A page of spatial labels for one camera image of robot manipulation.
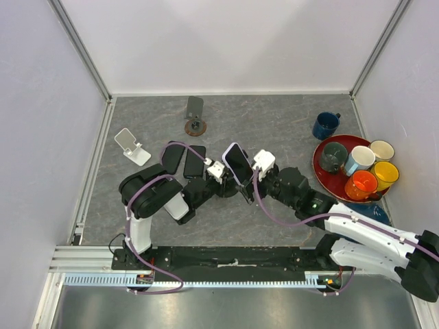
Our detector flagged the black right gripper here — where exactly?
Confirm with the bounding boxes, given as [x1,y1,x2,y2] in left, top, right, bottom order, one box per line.
[235,166,298,210]

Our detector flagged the black clamp phone stand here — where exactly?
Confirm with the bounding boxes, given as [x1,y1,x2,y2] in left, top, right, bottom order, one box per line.
[214,149,248,199]

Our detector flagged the black phone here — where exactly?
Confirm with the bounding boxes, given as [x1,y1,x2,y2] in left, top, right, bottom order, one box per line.
[183,145,206,179]
[161,145,186,175]

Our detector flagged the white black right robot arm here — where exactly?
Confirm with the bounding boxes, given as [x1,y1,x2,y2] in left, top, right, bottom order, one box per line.
[236,165,438,302]

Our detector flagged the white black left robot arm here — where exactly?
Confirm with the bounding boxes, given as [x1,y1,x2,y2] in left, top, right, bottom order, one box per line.
[119,164,237,269]

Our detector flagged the round wooden base phone stand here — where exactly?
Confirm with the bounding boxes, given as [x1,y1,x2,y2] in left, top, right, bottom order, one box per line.
[185,96,206,136]

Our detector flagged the white metal phone stand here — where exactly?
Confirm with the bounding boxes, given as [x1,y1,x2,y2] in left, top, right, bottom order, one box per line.
[114,127,151,167]

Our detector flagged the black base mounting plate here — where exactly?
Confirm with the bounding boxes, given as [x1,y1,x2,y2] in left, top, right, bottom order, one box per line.
[111,245,356,282]

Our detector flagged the red round tray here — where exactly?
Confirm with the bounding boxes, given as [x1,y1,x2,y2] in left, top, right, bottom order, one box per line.
[312,134,377,204]

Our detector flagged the grey green mug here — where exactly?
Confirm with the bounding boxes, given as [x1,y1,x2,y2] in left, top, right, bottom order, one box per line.
[319,142,348,174]

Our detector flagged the dark blue mug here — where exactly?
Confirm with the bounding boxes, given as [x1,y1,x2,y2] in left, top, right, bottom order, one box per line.
[312,112,341,141]

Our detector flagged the orange mug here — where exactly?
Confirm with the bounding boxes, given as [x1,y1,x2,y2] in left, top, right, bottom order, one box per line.
[344,170,382,202]

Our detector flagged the white light blue mug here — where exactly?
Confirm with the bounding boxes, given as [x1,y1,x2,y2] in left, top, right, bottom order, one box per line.
[344,145,376,177]

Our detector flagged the yellow mug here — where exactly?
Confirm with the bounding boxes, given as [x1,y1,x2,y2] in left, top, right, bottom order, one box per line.
[370,161,400,192]

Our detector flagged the cream mug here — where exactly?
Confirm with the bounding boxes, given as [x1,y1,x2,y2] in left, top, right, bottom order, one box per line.
[368,140,395,162]

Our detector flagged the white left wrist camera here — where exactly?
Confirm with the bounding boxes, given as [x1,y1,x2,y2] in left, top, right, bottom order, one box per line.
[204,158,225,184]

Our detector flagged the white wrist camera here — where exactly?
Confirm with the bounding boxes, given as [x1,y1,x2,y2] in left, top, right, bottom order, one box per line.
[204,158,225,184]
[252,149,276,182]

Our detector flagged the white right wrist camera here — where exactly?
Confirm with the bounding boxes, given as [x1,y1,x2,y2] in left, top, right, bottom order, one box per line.
[252,149,276,182]

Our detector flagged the grey slotted cable duct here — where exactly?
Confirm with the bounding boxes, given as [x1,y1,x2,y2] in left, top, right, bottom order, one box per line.
[64,273,327,289]

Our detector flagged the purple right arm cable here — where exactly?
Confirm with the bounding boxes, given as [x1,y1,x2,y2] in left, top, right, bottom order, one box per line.
[252,166,439,297]

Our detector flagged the aluminium frame post left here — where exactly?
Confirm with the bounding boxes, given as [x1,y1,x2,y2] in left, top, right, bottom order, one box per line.
[48,0,112,102]

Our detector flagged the aluminium frame post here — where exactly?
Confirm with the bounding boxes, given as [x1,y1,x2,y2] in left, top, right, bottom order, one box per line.
[48,0,112,102]
[349,0,412,100]

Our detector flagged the aluminium frame post right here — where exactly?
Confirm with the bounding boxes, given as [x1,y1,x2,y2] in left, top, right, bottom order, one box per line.
[349,0,412,100]

